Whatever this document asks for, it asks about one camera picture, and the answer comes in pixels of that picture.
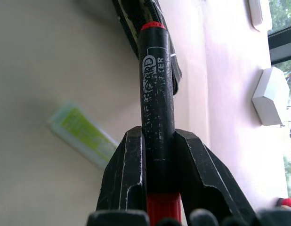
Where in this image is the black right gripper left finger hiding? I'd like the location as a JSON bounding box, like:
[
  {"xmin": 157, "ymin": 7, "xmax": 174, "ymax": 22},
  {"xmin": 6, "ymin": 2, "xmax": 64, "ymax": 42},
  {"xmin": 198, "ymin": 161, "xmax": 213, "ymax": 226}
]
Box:
[{"xmin": 95, "ymin": 126, "xmax": 149, "ymax": 226}]

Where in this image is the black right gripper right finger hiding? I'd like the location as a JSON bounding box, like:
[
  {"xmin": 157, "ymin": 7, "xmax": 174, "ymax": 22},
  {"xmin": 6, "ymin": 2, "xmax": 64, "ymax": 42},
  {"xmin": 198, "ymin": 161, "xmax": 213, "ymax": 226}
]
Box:
[{"xmin": 174, "ymin": 129, "xmax": 258, "ymax": 226}]

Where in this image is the black red whiteboard marker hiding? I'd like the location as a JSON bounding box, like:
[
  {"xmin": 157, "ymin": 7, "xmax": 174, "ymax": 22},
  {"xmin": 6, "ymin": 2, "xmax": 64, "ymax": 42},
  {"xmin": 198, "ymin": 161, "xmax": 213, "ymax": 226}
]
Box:
[{"xmin": 138, "ymin": 21, "xmax": 184, "ymax": 226}]

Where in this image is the green transparent plastic box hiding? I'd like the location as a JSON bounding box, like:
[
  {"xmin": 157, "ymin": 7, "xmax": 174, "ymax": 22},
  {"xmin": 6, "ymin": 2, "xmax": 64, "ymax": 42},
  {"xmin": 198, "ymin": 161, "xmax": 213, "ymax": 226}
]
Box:
[{"xmin": 47, "ymin": 101, "xmax": 120, "ymax": 170}]

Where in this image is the red black object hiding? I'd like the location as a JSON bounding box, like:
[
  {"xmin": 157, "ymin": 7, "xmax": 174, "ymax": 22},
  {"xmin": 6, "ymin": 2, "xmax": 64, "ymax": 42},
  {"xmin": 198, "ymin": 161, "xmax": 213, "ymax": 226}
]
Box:
[{"xmin": 276, "ymin": 197, "xmax": 291, "ymax": 209}]

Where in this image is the white wall box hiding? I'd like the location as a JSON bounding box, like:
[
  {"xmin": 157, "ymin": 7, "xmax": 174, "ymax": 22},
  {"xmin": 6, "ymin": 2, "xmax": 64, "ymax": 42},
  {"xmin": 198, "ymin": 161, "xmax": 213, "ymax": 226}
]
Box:
[{"xmin": 251, "ymin": 66, "xmax": 290, "ymax": 128}]

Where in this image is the dark window frame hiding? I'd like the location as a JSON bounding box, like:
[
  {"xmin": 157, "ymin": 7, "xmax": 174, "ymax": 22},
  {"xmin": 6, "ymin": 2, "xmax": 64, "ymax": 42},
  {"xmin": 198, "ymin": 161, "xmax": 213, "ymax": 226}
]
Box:
[{"xmin": 267, "ymin": 25, "xmax": 291, "ymax": 65}]

